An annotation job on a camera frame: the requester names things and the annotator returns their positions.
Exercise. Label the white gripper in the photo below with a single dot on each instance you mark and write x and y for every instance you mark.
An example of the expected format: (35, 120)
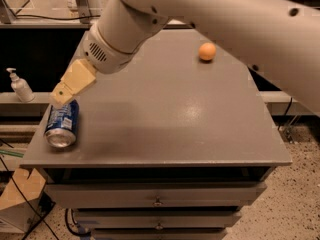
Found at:
(104, 56)

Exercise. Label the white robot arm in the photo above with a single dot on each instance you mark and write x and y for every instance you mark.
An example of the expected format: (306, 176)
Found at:
(277, 38)

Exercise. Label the blue pepsi can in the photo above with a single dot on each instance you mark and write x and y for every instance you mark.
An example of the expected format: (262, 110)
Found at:
(61, 128)

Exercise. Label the cardboard box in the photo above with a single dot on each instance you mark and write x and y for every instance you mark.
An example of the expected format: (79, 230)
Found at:
(15, 213)

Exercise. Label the orange fruit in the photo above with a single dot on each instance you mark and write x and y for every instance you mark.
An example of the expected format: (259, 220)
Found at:
(207, 51)

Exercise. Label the grey drawer cabinet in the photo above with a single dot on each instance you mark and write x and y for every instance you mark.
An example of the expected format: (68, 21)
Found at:
(170, 148)

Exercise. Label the grey metal rail frame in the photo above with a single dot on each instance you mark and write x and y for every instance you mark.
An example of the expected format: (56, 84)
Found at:
(79, 14)

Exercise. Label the white pump dispenser bottle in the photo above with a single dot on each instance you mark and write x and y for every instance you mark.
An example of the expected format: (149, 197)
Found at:
(20, 86)

